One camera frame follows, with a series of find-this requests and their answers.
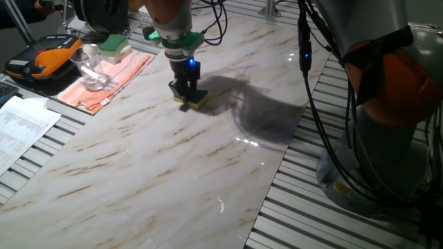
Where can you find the person hand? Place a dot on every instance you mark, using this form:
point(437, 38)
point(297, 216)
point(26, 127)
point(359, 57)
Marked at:
point(44, 7)

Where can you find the aluminium frame post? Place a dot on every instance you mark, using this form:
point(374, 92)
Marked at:
point(270, 8)

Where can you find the aluminium frame pole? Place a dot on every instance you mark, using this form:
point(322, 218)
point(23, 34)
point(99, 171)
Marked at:
point(20, 24)

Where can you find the marble pattern board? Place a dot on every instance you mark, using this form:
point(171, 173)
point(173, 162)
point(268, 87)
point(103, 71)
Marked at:
point(155, 173)

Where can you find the green white sponge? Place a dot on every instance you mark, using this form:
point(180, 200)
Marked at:
point(112, 43)

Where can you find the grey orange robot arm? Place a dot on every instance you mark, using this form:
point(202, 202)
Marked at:
point(363, 20)

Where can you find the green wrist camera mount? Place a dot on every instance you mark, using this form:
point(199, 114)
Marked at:
point(187, 41)

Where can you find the orange striped towel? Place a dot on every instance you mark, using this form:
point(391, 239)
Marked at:
point(121, 76)

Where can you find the green yellow sponge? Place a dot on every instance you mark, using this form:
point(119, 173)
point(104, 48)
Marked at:
point(200, 98)

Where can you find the white printed paper sheet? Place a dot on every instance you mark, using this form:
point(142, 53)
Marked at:
point(24, 128)

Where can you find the black round spool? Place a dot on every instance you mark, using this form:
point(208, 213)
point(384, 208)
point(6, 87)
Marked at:
point(104, 14)

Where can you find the black keyboard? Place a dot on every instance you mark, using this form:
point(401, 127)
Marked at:
point(7, 91)

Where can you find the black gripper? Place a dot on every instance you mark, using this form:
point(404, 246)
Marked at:
point(185, 72)

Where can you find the clear glass cup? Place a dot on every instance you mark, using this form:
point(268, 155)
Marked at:
point(91, 79)

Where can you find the orange black teach pendant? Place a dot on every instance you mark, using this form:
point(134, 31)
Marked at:
point(52, 58)

